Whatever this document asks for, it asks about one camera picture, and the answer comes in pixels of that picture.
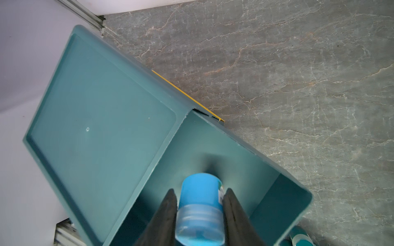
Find teal drawer cabinet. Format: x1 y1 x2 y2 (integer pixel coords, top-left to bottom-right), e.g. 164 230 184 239
23 24 225 246

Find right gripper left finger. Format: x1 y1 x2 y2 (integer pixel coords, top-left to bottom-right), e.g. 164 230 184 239
134 189 178 246

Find yellow bottom drawer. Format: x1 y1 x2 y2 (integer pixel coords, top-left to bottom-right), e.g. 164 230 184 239
151 70 225 124

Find teal top drawer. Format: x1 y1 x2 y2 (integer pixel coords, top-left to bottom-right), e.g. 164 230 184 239
111 110 313 246

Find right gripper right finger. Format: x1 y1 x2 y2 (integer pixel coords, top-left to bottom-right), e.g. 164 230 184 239
223 188 266 246

